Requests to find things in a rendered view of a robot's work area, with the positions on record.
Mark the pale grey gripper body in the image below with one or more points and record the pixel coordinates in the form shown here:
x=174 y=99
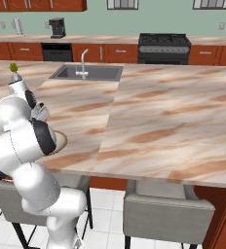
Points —
x=40 y=112

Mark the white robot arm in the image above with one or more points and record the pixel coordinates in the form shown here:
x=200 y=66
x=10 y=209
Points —
x=30 y=181

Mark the green plant in grey vase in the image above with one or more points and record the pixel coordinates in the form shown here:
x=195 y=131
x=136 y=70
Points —
x=14 y=68

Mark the black dishwasher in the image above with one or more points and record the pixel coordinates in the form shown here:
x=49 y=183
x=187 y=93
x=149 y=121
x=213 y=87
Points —
x=57 y=52

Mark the silver tap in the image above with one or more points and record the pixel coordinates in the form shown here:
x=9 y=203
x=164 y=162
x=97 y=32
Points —
x=83 y=63

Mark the red-brown lower cupboards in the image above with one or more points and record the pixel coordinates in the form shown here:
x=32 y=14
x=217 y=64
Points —
x=118 y=53
x=215 y=55
x=17 y=51

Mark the grey steel sink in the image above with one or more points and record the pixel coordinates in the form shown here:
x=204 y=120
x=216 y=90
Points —
x=95 y=73

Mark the black coffee machine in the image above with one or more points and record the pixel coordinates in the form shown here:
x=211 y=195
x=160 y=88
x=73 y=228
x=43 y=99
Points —
x=57 y=28

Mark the grey upholstered stool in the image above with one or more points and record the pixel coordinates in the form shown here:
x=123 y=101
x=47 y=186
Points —
x=7 y=201
x=167 y=217

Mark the black stove with oven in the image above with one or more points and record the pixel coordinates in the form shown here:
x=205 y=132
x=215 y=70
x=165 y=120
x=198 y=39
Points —
x=164 y=48

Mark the white wall socket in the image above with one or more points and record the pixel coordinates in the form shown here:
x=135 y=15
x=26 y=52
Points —
x=222 y=25
x=3 y=25
x=46 y=25

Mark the red-brown wall cupboards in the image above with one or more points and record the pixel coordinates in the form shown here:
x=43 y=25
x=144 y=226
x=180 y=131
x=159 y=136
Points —
x=37 y=5

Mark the window with white frame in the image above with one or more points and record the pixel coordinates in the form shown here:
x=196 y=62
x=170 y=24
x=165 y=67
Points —
x=122 y=4
x=210 y=4

